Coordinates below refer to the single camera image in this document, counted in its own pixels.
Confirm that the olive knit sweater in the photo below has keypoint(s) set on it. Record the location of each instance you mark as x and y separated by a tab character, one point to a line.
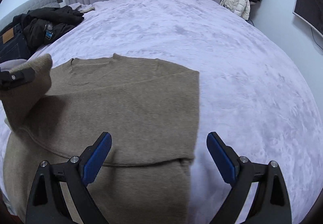
131	102

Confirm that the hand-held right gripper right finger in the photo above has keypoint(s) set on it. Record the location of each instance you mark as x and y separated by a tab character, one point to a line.
222	161

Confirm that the black jacket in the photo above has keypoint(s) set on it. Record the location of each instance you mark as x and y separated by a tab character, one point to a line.
43	23

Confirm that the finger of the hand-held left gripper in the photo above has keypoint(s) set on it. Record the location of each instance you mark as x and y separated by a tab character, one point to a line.
17	78

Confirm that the lavender fuzzy blanket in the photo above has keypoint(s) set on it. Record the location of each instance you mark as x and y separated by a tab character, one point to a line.
227	62

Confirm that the grey padded headboard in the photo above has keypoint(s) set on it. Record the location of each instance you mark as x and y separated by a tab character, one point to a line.
30	3

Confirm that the light grey cloth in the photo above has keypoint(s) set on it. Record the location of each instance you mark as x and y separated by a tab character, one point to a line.
12	64

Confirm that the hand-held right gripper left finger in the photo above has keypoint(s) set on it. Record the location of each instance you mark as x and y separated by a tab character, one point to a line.
97	161

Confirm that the dark blue jeans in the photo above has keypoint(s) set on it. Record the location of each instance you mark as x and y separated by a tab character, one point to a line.
12	46

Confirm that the wall-mounted monitor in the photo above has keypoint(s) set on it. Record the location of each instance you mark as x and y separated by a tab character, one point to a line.
309	9

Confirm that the small beige cloth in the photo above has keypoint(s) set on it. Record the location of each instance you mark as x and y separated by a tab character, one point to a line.
85	8

